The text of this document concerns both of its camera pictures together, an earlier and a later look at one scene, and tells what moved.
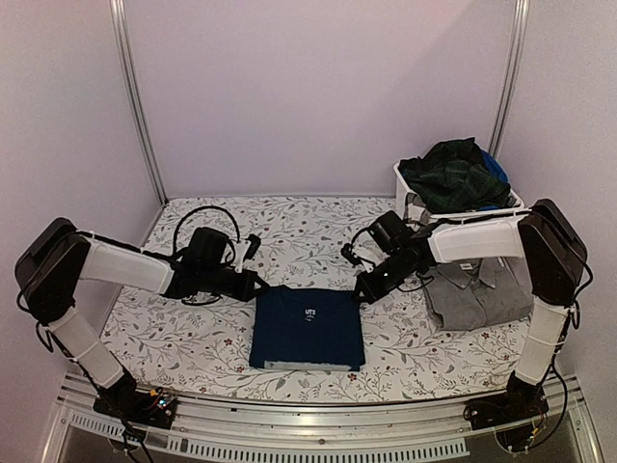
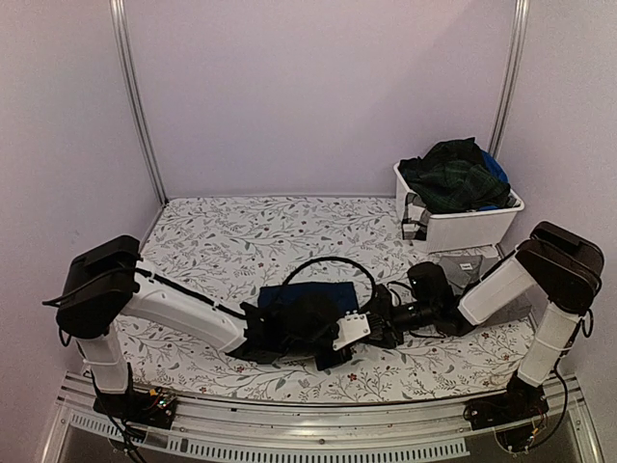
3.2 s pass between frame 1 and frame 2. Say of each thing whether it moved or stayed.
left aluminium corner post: stayed
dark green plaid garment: stayed
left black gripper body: moved
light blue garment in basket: stayed
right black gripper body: moved
